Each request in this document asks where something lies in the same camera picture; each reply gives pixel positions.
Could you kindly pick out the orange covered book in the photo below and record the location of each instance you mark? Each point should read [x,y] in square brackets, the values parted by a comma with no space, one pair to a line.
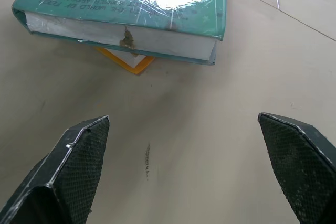
[131,62]

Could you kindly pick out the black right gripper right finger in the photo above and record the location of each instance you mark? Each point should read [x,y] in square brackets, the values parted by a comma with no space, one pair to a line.
[302,161]

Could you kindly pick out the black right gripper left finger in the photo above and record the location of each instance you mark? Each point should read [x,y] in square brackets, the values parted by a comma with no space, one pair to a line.
[71,171]

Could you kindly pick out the teal hardcover book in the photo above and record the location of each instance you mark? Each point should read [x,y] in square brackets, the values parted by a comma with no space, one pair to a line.
[110,1]

